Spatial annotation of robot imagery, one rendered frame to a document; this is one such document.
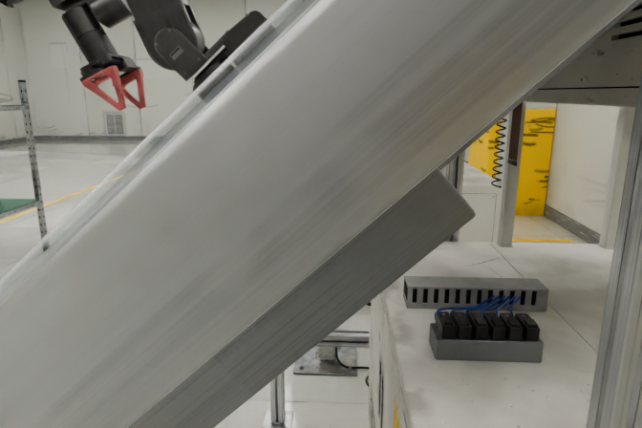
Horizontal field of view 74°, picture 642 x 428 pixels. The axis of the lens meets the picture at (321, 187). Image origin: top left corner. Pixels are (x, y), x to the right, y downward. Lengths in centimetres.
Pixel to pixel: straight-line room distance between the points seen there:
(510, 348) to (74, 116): 1062
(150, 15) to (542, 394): 69
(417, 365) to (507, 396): 13
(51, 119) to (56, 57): 136
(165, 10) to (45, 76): 1077
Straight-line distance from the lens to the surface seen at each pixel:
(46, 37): 1126
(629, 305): 54
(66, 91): 1104
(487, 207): 207
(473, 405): 66
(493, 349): 74
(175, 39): 52
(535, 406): 69
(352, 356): 181
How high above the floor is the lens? 102
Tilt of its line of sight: 12 degrees down
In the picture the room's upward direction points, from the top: straight up
